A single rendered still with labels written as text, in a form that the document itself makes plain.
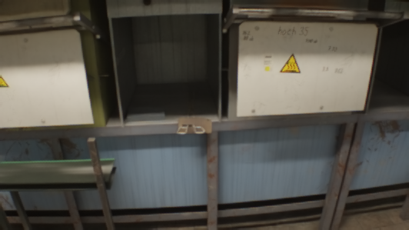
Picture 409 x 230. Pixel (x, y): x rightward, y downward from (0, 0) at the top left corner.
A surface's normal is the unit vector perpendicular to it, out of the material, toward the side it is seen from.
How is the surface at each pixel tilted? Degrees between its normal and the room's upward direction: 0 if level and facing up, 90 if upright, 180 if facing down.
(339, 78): 90
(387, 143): 90
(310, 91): 90
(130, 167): 90
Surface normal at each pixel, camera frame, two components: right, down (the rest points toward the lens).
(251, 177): 0.09, 0.41
